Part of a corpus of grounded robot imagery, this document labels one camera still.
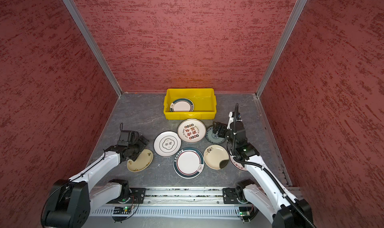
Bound white plate green red rim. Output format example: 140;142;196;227
170;98;195;112

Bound left aluminium corner post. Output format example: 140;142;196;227
62;0;124;97

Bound white plate red characters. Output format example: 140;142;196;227
177;119;207;144

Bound cream plate dark brush mark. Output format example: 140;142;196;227
204;145;230;170

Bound aluminium mounting rail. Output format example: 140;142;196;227
89;187;269;222

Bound aluminium corner post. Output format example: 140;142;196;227
62;0;124;97
256;0;308;99

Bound white plate orange sunburst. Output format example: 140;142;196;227
230;155;247;172

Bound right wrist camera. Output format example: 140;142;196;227
227;111;242;130

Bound yellow plastic bin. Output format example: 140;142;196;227
164;88;217;120

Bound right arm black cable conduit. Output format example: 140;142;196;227
230;103;317;228

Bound large white plate green rim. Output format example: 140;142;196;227
173;147;205;179

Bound right aluminium corner post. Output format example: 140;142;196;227
256;0;308;99

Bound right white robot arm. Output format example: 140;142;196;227
213;121;315;228

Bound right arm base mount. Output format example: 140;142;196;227
222;187;249;205

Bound small teal patterned plate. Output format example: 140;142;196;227
206;126;226;145

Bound white plate quatrefoil outline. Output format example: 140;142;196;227
154;131;182;157

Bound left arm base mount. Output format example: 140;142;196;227
117;188;147;204

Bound cream plate small flowers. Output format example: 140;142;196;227
127;149;154;173

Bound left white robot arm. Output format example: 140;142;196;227
41;131;149;228

